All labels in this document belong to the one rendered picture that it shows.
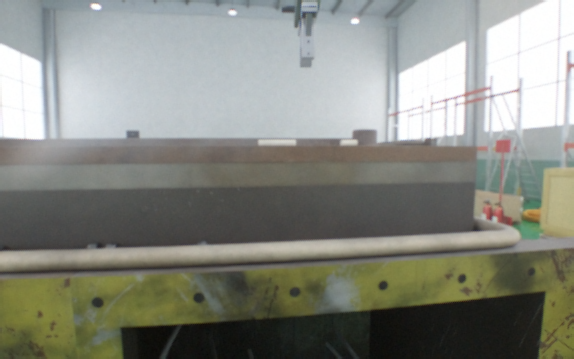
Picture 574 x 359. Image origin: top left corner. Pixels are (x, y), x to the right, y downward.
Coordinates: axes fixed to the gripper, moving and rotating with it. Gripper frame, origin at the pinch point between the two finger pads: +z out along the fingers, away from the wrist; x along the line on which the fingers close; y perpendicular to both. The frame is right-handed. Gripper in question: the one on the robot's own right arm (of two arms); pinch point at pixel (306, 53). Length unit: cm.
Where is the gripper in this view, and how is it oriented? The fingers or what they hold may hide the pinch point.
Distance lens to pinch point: 68.5
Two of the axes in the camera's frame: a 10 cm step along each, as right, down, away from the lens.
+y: -10.0, 0.1, -0.3
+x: 0.3, 0.8, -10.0
